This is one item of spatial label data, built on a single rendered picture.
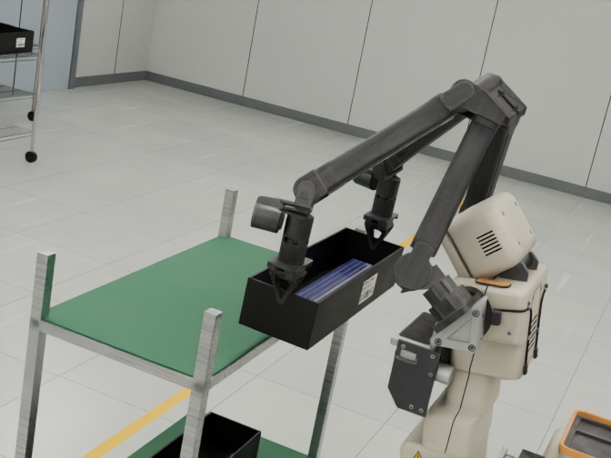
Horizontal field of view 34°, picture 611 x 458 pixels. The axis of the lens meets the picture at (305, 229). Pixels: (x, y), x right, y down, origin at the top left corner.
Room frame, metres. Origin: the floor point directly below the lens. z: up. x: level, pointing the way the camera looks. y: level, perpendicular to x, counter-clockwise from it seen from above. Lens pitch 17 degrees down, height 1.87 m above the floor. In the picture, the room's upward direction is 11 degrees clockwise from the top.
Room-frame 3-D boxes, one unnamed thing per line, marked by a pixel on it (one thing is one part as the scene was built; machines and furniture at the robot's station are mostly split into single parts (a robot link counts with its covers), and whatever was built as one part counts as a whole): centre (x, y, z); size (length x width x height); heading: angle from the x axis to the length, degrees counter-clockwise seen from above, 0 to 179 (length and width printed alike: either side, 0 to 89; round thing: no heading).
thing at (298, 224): (1.99, 0.02, 1.28); 0.07 x 0.06 x 0.07; 85
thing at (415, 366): (2.14, -0.35, 0.99); 0.28 x 0.16 x 0.22; 159
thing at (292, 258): (1.98, 0.02, 1.22); 0.10 x 0.07 x 0.07; 159
